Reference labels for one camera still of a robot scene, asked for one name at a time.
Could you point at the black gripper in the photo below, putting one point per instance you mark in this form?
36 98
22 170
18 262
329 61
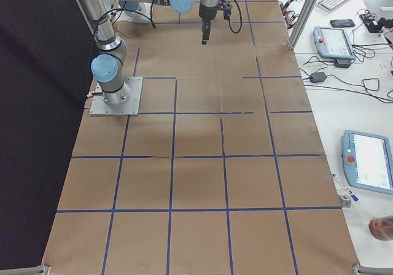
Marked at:
205 13

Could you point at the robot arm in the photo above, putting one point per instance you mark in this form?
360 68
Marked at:
107 67

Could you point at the black power adapter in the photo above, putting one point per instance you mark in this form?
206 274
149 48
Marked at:
317 77

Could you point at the far teach pendant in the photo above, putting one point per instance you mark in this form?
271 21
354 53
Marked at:
333 43

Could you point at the teach pendant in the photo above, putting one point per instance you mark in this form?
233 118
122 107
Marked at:
333 43
367 161

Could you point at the black smartphone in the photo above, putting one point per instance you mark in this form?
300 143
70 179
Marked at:
342 23

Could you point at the brown paper table cover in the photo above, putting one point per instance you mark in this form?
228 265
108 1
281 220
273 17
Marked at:
222 172

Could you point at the near teach pendant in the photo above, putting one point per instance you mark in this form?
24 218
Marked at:
367 161

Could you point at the brown bottle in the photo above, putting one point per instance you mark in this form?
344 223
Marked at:
381 228

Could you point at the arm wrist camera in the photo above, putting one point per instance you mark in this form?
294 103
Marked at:
226 8

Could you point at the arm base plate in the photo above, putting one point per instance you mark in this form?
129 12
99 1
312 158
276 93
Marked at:
124 102

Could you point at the aluminium frame post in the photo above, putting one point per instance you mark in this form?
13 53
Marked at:
301 22

